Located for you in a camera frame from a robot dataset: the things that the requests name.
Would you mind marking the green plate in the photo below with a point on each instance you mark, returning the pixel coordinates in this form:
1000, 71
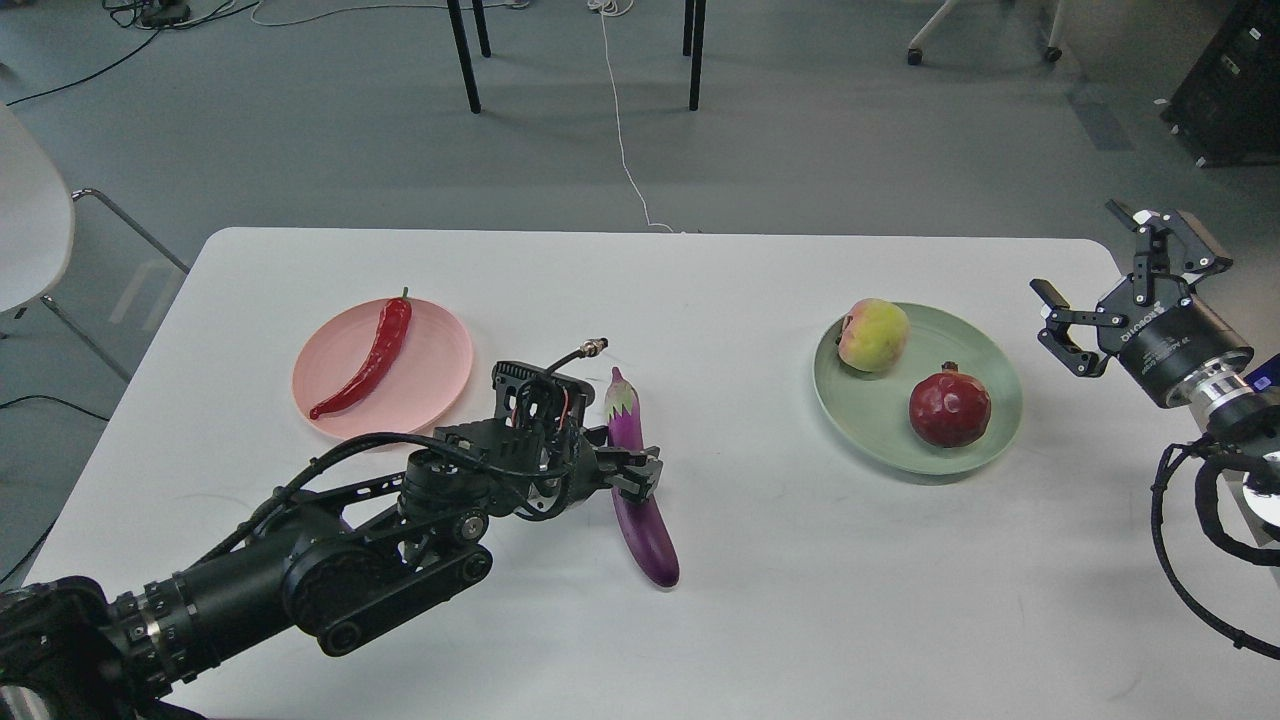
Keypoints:
871, 410

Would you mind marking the black table legs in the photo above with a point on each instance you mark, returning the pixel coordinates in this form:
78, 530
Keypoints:
579, 52

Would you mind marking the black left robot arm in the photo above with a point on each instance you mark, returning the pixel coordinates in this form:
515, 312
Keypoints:
370, 535

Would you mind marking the black equipment case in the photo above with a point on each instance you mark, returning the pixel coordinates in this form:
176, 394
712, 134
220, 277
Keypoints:
1226, 111

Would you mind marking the red chili pepper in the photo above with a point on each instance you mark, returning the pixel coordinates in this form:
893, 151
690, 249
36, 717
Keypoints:
390, 333

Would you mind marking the yellow pink peach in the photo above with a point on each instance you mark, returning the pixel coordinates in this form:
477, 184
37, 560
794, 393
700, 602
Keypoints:
873, 335

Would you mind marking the red pomegranate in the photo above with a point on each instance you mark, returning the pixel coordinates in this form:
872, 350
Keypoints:
949, 409

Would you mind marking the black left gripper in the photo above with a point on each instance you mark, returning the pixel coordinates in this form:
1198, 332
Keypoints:
590, 464

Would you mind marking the office chair base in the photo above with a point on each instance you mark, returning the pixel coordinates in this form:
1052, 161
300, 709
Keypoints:
1051, 51

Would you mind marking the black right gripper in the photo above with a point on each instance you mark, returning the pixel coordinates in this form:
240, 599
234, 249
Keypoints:
1162, 335

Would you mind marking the pink plate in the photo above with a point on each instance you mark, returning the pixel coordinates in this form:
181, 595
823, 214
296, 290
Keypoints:
431, 371

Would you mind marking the white chair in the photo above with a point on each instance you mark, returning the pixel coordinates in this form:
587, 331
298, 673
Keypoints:
38, 225

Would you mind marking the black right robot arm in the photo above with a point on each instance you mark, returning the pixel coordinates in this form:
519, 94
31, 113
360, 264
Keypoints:
1238, 440

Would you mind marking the purple eggplant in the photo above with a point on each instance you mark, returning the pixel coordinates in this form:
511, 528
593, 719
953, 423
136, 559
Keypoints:
641, 524

